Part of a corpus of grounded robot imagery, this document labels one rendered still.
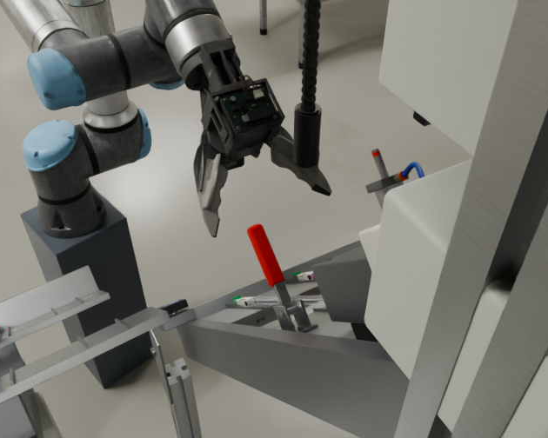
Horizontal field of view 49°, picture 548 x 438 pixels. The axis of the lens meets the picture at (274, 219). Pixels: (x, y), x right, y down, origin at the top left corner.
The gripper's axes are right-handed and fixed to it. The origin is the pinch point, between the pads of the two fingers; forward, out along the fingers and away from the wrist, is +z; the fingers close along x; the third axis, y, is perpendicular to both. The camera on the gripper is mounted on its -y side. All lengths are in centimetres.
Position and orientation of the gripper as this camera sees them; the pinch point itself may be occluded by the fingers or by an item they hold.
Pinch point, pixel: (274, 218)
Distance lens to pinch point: 68.9
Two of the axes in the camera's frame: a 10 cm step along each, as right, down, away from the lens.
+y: 2.4, -3.3, -9.1
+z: 4.1, 8.9, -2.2
